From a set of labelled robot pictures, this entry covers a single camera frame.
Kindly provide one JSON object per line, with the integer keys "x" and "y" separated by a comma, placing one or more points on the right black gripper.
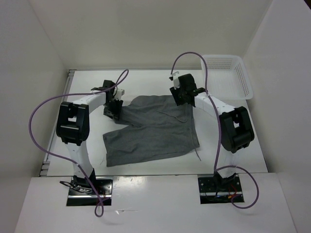
{"x": 178, "y": 101}

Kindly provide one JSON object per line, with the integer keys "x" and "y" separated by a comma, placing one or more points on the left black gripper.
{"x": 115, "y": 112}

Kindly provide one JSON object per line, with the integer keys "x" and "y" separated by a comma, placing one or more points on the grey shorts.
{"x": 155, "y": 129}

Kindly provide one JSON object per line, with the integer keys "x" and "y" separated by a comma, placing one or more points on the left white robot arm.
{"x": 73, "y": 128}

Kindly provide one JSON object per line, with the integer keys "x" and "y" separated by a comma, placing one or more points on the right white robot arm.
{"x": 235, "y": 131}

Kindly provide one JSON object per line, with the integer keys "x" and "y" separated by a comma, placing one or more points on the white plastic basket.
{"x": 227, "y": 77}

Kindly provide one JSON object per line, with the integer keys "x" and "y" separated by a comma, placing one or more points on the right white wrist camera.
{"x": 175, "y": 78}

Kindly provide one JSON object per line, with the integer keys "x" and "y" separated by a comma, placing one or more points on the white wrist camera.
{"x": 118, "y": 93}
{"x": 175, "y": 78}

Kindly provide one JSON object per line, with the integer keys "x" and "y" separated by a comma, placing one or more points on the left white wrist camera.
{"x": 118, "y": 93}

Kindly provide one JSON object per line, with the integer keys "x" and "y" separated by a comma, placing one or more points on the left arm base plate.
{"x": 78, "y": 196}

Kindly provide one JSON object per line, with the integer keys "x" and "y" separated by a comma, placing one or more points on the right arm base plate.
{"x": 210, "y": 194}

